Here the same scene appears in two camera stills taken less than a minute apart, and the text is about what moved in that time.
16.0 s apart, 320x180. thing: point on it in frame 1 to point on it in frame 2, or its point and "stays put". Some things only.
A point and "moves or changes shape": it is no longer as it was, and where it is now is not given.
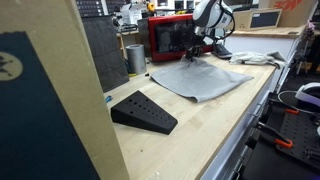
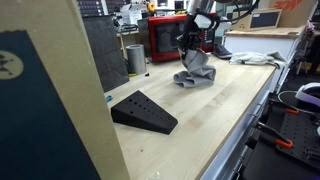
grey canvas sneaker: [221, 52] stays put
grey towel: [196, 81] moves or changes shape
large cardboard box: [56, 120] stays put
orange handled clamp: [272, 135] stays put
